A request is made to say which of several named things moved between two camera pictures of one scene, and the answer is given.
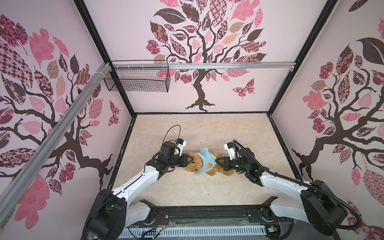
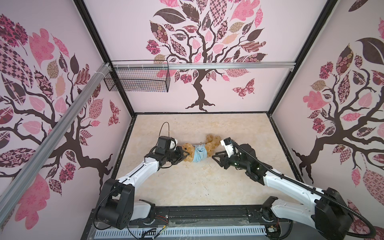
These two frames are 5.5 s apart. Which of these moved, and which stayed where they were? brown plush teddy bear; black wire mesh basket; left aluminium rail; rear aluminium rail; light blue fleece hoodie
Moved: brown plush teddy bear; light blue fleece hoodie
Stayed: left aluminium rail; rear aluminium rail; black wire mesh basket
